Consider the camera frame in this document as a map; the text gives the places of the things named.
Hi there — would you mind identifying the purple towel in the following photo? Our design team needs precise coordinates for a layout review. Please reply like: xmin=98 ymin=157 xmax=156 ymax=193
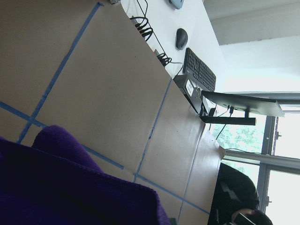
xmin=0 ymin=126 xmax=170 ymax=225

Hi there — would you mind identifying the black mini computer box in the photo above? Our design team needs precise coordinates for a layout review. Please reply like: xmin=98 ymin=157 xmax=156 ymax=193
xmin=173 ymin=75 xmax=204 ymax=114

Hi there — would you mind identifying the black keyboard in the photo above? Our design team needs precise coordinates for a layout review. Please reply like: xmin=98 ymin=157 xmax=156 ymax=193
xmin=183 ymin=48 xmax=216 ymax=92

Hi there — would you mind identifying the black computer mouse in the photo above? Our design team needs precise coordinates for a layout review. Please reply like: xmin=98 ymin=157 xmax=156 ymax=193
xmin=175 ymin=28 xmax=188 ymax=50

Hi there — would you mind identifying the teach pendant tablet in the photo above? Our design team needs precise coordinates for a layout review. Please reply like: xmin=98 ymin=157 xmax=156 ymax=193
xmin=169 ymin=0 xmax=184 ymax=9

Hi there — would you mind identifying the person in black clothes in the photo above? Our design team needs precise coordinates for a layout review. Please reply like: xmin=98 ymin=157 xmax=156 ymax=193
xmin=208 ymin=163 xmax=273 ymax=225

